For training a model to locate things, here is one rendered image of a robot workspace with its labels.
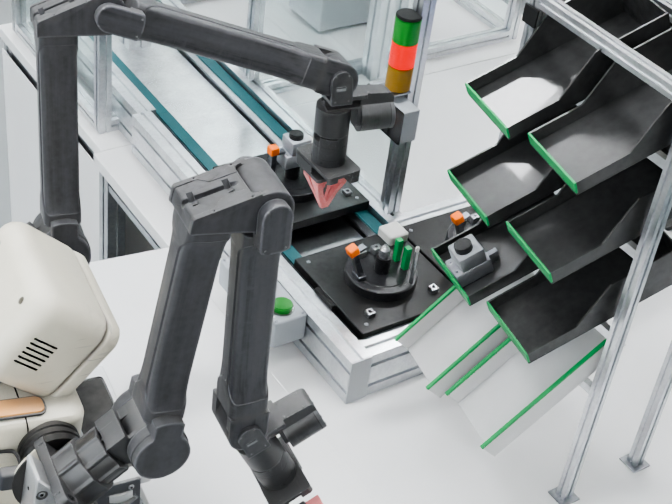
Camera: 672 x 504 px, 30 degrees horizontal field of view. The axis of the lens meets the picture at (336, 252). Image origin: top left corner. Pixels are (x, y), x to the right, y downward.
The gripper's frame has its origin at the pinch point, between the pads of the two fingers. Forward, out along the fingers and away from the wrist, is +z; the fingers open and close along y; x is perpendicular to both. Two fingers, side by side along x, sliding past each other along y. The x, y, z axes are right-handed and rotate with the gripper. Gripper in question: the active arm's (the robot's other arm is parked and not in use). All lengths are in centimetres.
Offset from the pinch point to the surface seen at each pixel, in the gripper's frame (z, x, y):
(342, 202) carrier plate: 27.4, -25.3, 28.6
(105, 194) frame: 46, 6, 76
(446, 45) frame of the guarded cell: 37, -97, 86
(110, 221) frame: 53, 6, 74
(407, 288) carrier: 25.4, -19.8, -1.9
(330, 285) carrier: 26.9, -8.5, 7.0
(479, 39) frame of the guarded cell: 38, -109, 86
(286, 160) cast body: 19.2, -16.2, 36.7
